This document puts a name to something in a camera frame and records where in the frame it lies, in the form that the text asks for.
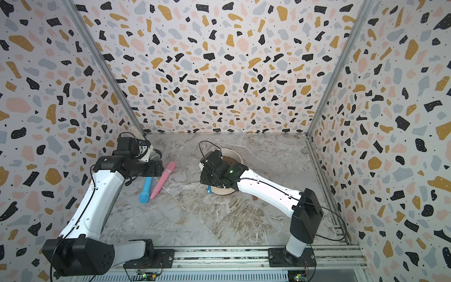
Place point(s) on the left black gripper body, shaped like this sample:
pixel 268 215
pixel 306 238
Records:
pixel 148 168

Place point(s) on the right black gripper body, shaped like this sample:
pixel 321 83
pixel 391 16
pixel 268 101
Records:
pixel 206 178

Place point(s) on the cream ceramic pot with mud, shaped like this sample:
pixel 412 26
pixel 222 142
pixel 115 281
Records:
pixel 238 171

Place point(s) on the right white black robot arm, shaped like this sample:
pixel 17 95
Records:
pixel 302 207

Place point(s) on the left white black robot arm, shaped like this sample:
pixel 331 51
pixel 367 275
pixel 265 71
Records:
pixel 78 250

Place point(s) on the pink silicone tool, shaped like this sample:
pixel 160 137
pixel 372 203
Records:
pixel 163 179

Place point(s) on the blue silicone tool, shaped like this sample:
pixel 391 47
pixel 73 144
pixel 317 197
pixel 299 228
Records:
pixel 145 194

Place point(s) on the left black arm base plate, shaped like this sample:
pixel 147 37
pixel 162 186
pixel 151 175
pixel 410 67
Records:
pixel 159 259

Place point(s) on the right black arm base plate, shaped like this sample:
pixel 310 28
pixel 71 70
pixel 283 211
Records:
pixel 292 258

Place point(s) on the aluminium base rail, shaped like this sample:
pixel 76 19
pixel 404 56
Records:
pixel 244 264

